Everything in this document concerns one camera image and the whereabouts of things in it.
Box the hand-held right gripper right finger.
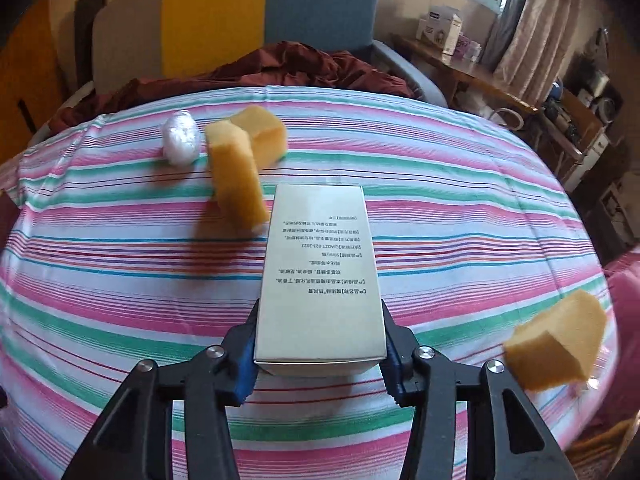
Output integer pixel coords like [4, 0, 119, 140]
[381, 300, 576, 480]

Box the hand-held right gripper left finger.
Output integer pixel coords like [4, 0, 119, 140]
[60, 300, 260, 480]

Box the beige printed carton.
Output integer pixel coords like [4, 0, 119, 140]
[253, 184, 389, 379]

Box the striped bed sheet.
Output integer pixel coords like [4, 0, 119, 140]
[0, 84, 622, 480]

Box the yellow sponge block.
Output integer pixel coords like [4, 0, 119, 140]
[205, 120, 271, 234]
[230, 106, 289, 169]
[502, 289, 609, 392]

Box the pink quilt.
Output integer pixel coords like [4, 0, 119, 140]
[602, 247, 640, 321]

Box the maroon blanket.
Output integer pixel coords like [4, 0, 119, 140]
[47, 40, 417, 133]

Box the wooden desk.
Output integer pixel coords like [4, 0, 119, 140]
[392, 34, 540, 115]

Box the cluttered shelf unit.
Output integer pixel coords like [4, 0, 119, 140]
[539, 67, 628, 193]

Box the pink small container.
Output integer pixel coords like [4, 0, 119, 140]
[456, 35, 484, 63]

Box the white appliance box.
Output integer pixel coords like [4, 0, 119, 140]
[415, 6, 464, 56]

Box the grey yellow blue headboard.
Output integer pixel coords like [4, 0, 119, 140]
[91, 0, 380, 93]

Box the pink patterned curtain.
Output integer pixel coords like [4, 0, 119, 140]
[492, 0, 585, 107]

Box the orange wooden wardrobe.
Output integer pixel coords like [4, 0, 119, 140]
[0, 0, 68, 166]

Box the white cable coil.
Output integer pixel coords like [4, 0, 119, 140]
[486, 107, 527, 132]

